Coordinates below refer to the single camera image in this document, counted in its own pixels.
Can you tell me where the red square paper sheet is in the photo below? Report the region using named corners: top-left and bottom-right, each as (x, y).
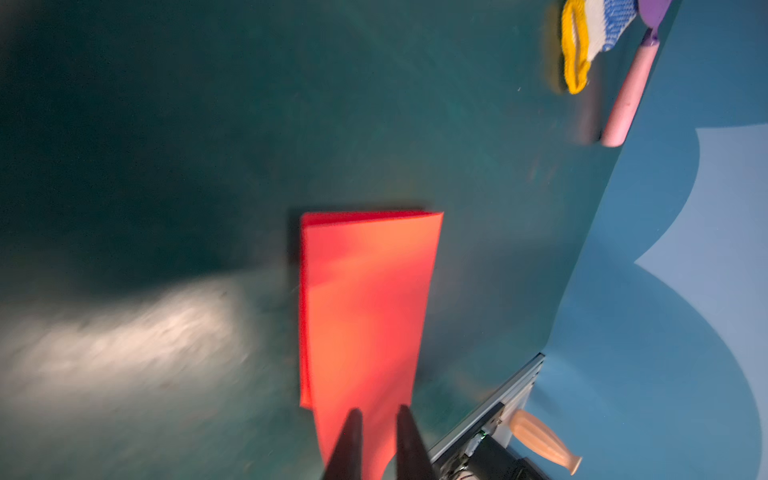
top-left (298, 210), bottom-right (443, 479)

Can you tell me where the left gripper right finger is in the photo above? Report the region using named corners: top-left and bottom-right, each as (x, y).
top-left (396, 405), bottom-right (437, 480)

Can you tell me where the front aluminium rail base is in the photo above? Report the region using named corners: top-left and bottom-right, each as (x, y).
top-left (429, 353), bottom-right (545, 479)

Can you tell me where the right blue dotted work glove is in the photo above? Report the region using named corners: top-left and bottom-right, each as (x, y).
top-left (560, 0), bottom-right (638, 95)

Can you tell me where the purple pink brush on table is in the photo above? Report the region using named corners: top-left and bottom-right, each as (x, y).
top-left (601, 0), bottom-right (672, 148)

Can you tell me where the terracotta ribbed vase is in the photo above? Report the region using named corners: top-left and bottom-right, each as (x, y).
top-left (509, 409), bottom-right (582, 476)

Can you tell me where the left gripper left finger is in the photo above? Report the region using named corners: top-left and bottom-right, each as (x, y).
top-left (322, 408), bottom-right (363, 480)

